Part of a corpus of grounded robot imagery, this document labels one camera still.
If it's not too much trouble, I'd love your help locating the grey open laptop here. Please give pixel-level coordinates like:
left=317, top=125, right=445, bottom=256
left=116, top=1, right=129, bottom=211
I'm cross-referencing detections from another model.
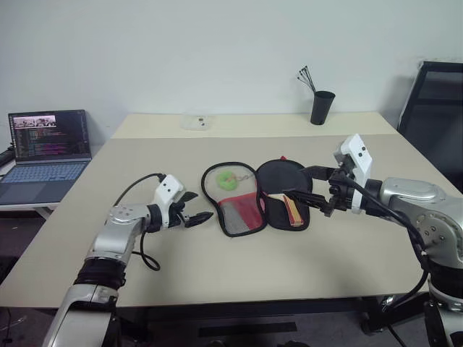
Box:
left=0, top=108, right=93, bottom=207

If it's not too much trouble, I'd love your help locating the black mesh paddle case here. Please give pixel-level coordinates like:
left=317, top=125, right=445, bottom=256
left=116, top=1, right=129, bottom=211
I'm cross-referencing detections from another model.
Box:
left=200, top=155, right=315, bottom=239

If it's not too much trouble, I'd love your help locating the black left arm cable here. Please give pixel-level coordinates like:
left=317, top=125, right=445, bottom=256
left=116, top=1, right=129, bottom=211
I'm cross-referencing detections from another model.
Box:
left=114, top=173, right=166, bottom=271

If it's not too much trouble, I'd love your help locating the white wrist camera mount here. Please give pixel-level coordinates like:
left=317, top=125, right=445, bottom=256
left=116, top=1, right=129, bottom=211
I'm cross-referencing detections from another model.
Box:
left=332, top=133, right=374, bottom=216
left=153, top=174, right=186, bottom=229

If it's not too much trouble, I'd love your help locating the black table tennis paddle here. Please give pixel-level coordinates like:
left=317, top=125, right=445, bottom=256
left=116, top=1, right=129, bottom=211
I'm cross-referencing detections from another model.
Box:
left=258, top=160, right=314, bottom=227

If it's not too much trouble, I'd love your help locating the black tube-shaped object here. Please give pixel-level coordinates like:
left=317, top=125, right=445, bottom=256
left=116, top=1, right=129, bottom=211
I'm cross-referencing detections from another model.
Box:
left=0, top=145, right=16, bottom=168

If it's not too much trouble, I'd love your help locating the clear plastic box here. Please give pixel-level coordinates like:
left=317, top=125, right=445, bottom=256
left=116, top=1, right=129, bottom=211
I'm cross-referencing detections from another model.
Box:
left=180, top=113, right=217, bottom=132

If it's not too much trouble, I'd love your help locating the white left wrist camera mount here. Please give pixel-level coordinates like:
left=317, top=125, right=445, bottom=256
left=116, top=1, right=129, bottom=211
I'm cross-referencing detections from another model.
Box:
left=153, top=174, right=186, bottom=229

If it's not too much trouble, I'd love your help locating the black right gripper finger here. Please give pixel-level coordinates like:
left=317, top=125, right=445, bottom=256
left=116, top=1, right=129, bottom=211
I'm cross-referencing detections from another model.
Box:
left=283, top=189, right=333, bottom=213
left=297, top=165, right=332, bottom=181

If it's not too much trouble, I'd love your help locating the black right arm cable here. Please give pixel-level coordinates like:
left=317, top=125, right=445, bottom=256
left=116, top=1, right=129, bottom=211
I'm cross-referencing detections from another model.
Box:
left=339, top=171, right=436, bottom=347

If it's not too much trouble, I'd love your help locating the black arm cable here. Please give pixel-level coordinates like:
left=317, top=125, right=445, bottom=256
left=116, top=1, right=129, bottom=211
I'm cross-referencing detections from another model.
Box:
left=339, top=171, right=436, bottom=347
left=114, top=173, right=166, bottom=271

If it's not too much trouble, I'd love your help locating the black plastic cup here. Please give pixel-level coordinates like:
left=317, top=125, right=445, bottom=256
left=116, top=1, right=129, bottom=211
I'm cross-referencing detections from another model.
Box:
left=310, top=90, right=336, bottom=127

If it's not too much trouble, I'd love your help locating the green keychain toy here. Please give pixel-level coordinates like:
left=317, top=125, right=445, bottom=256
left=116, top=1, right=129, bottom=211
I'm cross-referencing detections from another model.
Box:
left=215, top=169, right=257, bottom=192

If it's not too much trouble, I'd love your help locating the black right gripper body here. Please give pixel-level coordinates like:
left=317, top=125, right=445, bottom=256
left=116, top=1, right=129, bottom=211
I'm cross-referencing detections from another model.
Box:
left=323, top=163, right=358, bottom=218

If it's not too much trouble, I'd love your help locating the white side table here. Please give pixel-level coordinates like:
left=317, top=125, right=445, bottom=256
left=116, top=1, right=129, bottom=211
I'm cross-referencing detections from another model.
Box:
left=0, top=201, right=61, bottom=220

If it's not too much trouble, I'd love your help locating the black office chair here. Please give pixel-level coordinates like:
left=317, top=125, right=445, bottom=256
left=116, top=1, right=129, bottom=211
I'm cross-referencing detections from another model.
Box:
left=395, top=60, right=463, bottom=186

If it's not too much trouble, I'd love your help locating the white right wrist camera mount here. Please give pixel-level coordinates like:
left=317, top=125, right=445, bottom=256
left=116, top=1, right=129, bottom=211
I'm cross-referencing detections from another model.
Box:
left=332, top=133, right=374, bottom=216

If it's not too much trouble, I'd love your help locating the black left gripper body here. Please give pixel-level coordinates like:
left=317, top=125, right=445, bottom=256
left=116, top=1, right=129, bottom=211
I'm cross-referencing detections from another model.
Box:
left=167, top=191, right=190, bottom=229

